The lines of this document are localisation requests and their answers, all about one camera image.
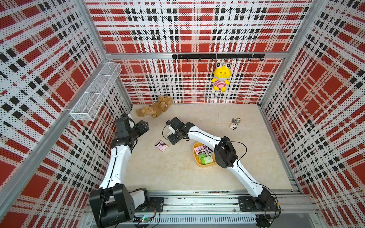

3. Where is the white black cow plush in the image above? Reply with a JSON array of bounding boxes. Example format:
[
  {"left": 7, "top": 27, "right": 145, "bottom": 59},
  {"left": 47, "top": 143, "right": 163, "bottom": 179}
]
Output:
[{"left": 230, "top": 123, "right": 238, "bottom": 130}]

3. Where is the white wire mesh basket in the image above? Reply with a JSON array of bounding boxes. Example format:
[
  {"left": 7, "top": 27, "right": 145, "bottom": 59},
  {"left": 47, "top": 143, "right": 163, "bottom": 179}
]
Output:
[{"left": 70, "top": 62, "right": 122, "bottom": 121}]

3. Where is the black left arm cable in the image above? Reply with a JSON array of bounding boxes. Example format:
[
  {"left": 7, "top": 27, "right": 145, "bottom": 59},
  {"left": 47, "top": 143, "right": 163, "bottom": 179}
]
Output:
[{"left": 96, "top": 118, "right": 137, "bottom": 228}]

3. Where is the yellow frog plush striped shirt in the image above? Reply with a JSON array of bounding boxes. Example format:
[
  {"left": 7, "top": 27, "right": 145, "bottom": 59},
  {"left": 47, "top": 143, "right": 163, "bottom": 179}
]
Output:
[{"left": 212, "top": 62, "right": 232, "bottom": 92}]

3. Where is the green tissue pack front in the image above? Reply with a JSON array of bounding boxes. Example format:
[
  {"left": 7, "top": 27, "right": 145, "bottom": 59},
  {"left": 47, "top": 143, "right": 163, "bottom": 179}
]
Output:
[{"left": 201, "top": 155, "right": 214, "bottom": 165}]

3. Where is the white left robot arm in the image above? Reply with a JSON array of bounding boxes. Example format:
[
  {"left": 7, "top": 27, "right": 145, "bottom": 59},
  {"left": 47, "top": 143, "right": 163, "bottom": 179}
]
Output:
[{"left": 89, "top": 114, "right": 150, "bottom": 228}]

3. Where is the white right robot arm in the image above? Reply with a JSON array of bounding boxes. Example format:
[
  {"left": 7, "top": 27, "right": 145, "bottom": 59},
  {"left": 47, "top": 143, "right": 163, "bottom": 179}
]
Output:
[{"left": 166, "top": 117, "right": 281, "bottom": 212}]

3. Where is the brown teddy bear plush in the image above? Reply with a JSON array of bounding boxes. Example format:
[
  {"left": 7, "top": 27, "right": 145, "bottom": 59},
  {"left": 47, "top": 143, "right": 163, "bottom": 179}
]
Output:
[{"left": 136, "top": 96, "right": 174, "bottom": 118}]

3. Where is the fox figure keychain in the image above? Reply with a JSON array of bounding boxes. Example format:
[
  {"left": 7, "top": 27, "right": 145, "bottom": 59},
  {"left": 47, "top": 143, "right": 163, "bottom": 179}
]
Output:
[{"left": 232, "top": 117, "right": 241, "bottom": 125}]

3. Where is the black hook rail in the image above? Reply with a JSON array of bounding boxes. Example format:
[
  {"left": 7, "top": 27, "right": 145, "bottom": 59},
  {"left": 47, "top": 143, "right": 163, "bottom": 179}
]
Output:
[{"left": 172, "top": 53, "right": 266, "bottom": 60}]

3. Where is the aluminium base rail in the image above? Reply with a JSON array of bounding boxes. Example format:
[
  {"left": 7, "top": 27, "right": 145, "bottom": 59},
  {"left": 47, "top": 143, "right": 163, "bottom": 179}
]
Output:
[{"left": 85, "top": 188, "right": 317, "bottom": 226}]

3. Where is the small electronics board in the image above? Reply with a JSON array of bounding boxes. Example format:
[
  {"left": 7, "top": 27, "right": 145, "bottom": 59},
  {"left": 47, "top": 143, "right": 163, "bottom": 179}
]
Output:
[{"left": 133, "top": 217, "right": 153, "bottom": 224}]

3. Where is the yellow plastic storage tray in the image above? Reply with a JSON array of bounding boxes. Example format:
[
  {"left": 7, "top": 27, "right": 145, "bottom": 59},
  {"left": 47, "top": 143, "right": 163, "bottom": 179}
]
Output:
[{"left": 193, "top": 142, "right": 217, "bottom": 167}]

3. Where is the pink cartoon tissue pack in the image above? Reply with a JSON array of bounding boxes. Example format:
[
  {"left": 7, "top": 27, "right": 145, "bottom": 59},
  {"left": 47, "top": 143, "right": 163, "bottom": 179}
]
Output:
[
  {"left": 194, "top": 144, "right": 207, "bottom": 156},
  {"left": 155, "top": 140, "right": 168, "bottom": 152},
  {"left": 204, "top": 146, "right": 214, "bottom": 156}
]

